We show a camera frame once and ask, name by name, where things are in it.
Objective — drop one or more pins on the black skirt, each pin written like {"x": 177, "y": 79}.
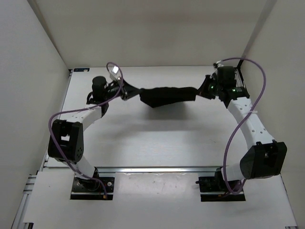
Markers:
{"x": 161, "y": 96}

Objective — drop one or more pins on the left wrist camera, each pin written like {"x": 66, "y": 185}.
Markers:
{"x": 114, "y": 73}

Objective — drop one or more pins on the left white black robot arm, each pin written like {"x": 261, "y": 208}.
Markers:
{"x": 66, "y": 143}

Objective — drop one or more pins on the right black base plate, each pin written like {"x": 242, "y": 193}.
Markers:
{"x": 213, "y": 191}

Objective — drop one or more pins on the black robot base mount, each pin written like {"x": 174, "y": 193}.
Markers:
{"x": 91, "y": 190}

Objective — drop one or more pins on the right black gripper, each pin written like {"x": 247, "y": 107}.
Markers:
{"x": 202, "y": 90}

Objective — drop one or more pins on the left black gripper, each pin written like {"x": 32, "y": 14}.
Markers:
{"x": 127, "y": 90}

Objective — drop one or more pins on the blue label sticker left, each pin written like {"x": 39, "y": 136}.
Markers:
{"x": 81, "y": 69}

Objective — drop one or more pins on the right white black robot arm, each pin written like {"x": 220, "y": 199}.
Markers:
{"x": 265, "y": 156}

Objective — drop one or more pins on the aluminium table edge rail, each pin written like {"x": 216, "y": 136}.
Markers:
{"x": 155, "y": 169}

